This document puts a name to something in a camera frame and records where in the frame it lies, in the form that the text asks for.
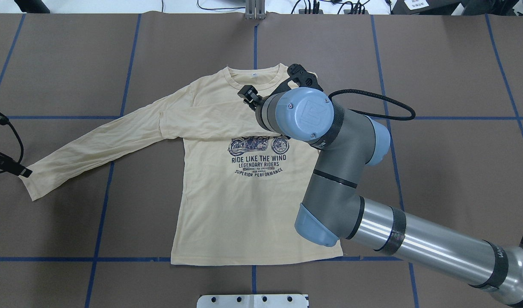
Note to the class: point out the aluminium frame post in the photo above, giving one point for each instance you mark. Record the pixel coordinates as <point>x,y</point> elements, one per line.
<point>255,9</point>

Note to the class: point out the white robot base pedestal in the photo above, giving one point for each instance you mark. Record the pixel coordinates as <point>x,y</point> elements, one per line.
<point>254,301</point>

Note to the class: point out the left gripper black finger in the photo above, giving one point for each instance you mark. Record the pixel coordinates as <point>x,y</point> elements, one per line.
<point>8,165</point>

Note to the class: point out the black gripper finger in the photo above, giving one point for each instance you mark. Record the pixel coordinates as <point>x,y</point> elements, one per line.
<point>250,97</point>

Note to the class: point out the cream long-sleeve printed shirt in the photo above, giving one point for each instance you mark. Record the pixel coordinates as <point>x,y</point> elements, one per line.
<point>242,185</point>

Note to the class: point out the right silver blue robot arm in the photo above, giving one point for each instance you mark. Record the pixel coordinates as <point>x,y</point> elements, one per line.
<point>349,140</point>

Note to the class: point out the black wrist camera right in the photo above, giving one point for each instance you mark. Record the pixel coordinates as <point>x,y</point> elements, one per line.
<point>301,77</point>

